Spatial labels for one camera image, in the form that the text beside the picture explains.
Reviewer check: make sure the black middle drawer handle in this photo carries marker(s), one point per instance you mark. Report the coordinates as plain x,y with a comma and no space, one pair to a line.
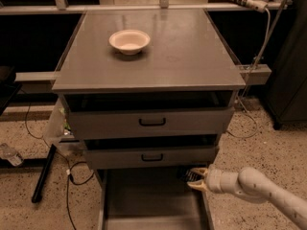
152,158

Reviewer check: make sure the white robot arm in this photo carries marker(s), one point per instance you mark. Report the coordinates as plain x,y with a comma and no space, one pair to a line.
250,185

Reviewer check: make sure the grey middle drawer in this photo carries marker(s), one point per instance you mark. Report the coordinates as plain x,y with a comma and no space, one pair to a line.
143,152

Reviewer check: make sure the dark cabinet at right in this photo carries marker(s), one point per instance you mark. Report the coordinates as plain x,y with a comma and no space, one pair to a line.
286,91

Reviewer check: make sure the grey drawer cabinet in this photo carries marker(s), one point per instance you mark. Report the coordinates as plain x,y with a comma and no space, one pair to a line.
185,54

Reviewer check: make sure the black floor bar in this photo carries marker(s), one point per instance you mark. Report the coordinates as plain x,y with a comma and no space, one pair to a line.
37,195

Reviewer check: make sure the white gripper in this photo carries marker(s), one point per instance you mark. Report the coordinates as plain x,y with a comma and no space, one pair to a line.
214,179

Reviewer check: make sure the black top drawer handle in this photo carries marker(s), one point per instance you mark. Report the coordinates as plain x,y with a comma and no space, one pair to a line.
152,123

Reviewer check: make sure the black object at left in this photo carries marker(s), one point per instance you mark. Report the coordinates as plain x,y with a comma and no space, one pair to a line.
8,86

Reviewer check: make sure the clear plastic water bottle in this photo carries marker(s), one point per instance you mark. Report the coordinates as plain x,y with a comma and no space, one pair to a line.
10,154

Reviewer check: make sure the grey top drawer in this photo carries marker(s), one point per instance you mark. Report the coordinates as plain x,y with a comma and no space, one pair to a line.
132,115

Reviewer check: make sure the clear plastic bag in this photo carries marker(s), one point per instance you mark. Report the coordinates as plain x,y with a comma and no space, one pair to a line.
58,133

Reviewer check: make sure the grey open bottom drawer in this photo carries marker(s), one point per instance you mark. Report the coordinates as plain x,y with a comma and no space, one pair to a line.
150,199

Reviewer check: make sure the black drawer handle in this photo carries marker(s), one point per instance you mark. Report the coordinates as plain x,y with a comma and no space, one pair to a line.
152,123
152,158

